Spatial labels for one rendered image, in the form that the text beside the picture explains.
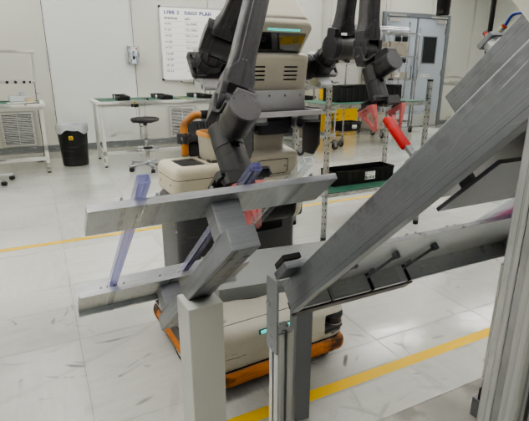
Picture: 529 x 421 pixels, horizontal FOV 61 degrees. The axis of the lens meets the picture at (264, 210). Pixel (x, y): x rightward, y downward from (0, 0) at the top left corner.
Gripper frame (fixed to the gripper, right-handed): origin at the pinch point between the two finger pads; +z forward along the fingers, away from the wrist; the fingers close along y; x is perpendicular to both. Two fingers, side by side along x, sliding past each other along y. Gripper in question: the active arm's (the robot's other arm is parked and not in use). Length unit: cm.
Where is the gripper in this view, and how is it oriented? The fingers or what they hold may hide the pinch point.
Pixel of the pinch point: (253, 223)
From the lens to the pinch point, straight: 77.1
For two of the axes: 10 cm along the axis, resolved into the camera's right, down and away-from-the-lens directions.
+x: -3.6, 4.1, 8.4
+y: 8.8, -1.4, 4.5
